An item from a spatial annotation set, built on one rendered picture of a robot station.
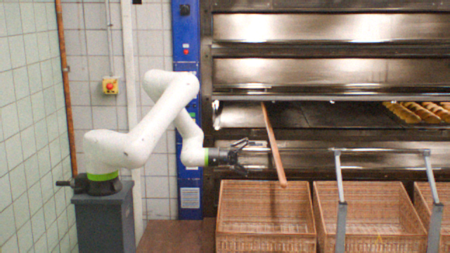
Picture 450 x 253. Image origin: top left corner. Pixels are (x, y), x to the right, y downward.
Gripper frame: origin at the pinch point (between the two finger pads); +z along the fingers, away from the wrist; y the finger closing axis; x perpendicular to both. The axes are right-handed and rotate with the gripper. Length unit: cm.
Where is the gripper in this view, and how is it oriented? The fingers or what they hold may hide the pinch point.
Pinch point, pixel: (260, 157)
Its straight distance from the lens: 237.5
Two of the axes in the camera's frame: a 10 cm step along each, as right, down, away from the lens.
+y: -0.1, 9.7, 2.5
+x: 0.0, 2.5, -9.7
